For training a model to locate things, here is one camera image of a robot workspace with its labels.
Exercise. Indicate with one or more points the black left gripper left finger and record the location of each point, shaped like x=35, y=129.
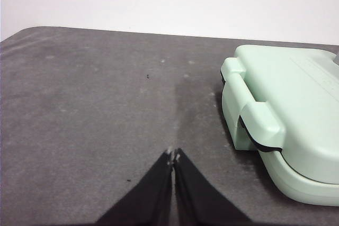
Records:
x=148, y=202

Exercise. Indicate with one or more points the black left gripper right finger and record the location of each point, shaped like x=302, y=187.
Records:
x=196, y=202

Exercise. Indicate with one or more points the mint green breakfast machine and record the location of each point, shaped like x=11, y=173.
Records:
x=291, y=120

